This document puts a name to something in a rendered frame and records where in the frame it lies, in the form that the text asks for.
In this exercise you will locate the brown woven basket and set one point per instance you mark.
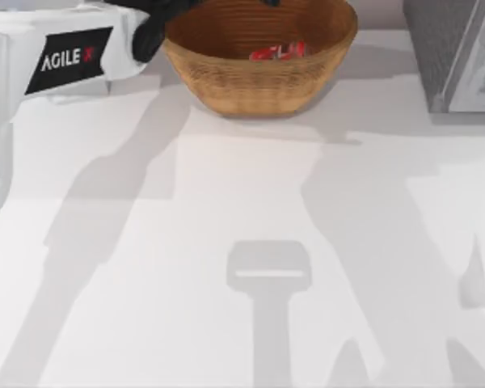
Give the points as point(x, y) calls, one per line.
point(262, 87)

